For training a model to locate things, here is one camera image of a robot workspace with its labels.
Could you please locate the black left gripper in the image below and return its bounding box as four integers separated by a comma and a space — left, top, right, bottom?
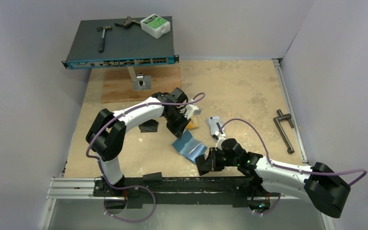
163, 110, 191, 139

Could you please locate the orange credit card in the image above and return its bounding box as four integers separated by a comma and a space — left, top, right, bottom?
186, 115, 199, 129

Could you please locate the black credit card stack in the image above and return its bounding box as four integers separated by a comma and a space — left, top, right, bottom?
138, 119, 159, 133

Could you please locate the blue leather card holder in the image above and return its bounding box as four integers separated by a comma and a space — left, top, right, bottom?
172, 130, 207, 164

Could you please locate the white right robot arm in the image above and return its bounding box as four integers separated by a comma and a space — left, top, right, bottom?
195, 138, 351, 218

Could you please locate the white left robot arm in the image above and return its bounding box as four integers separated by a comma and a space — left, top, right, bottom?
86, 88, 199, 196

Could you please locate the black block on base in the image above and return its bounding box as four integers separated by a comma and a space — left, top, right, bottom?
142, 172, 163, 186

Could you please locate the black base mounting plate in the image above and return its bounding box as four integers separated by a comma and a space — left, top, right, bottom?
93, 176, 278, 212

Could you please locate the brown wooden board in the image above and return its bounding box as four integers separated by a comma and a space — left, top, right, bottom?
101, 65, 182, 103

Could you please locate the white green plastic box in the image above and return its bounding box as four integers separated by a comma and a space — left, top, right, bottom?
140, 14, 173, 39

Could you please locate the dark metal clamp tool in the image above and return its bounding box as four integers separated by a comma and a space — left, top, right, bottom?
114, 16, 141, 29

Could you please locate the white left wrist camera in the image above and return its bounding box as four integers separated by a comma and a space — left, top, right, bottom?
185, 104, 202, 118

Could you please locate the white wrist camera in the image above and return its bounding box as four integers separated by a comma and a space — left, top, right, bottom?
212, 130, 226, 148
185, 104, 202, 118

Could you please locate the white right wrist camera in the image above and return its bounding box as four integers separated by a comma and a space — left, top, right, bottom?
212, 130, 226, 148

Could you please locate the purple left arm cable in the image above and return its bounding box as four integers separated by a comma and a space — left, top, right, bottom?
85, 92, 206, 191

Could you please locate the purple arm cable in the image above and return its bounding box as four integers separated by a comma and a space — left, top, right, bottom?
85, 92, 206, 191
218, 118, 368, 186

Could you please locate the grey metal stand bracket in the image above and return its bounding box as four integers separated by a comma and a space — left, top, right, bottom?
127, 66, 152, 91

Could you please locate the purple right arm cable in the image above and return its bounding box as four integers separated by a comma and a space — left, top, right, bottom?
218, 118, 368, 186

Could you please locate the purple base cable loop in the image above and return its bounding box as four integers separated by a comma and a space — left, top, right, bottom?
103, 185, 157, 223

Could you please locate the grey metal pipe handle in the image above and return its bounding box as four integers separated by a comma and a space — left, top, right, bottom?
273, 109, 295, 154

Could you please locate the black handled hammer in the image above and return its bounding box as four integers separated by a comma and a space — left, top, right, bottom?
96, 25, 112, 53

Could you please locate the blue network switch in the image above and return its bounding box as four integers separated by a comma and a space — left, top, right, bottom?
62, 18, 179, 69

